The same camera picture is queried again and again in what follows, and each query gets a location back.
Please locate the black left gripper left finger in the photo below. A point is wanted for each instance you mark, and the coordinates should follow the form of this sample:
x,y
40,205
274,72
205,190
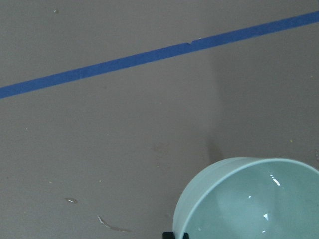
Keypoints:
x,y
168,235

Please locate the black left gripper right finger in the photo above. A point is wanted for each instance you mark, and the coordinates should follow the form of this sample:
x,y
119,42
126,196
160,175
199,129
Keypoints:
x,y
185,236

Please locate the mint green bowl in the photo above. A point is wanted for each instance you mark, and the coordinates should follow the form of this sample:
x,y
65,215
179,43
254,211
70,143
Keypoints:
x,y
250,198

